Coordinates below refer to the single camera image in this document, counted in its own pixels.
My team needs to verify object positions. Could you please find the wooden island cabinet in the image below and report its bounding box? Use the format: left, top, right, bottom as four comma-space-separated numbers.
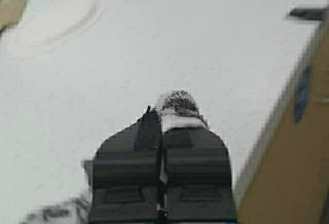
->
234, 7, 328, 223

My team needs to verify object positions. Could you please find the white paper plate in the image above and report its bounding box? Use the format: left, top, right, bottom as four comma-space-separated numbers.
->
6, 0, 104, 58

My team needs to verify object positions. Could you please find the black phone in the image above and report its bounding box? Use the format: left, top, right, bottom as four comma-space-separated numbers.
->
288, 7, 327, 21

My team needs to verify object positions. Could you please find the black white patterned cloth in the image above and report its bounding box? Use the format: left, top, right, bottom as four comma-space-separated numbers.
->
20, 90, 209, 223

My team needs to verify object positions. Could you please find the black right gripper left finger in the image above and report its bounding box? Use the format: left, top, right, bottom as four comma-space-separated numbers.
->
82, 107, 161, 221

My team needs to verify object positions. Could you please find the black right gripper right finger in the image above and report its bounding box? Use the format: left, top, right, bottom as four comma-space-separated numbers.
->
163, 127, 236, 221

